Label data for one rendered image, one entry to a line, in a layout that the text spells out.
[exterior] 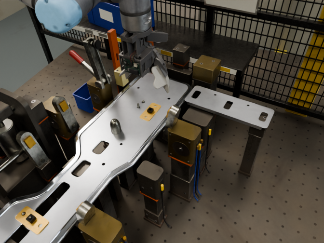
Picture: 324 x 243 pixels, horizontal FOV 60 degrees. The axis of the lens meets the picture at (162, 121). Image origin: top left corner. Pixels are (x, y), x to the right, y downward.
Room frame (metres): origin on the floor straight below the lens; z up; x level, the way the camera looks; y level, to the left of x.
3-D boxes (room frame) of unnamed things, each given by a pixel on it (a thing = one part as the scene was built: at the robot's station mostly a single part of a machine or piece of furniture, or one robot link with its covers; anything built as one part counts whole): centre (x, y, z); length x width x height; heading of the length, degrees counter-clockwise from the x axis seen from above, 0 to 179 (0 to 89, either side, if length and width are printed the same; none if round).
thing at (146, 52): (0.67, 0.05, 1.25); 0.09 x 0.08 x 0.12; 147
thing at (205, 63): (0.88, -0.18, 0.88); 0.08 x 0.08 x 0.36; 57
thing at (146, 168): (0.45, 0.03, 0.84); 0.10 x 0.05 x 0.29; 57
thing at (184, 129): (0.55, -0.08, 0.87); 0.12 x 0.07 x 0.35; 57
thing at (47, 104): (0.68, 0.35, 0.88); 0.11 x 0.07 x 0.37; 57
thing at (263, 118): (0.64, -0.32, 0.84); 0.05 x 0.05 x 0.29; 57
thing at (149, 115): (0.69, 0.04, 1.01); 0.08 x 0.04 x 0.01; 147
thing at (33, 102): (0.63, 0.39, 0.91); 0.07 x 0.05 x 0.42; 57
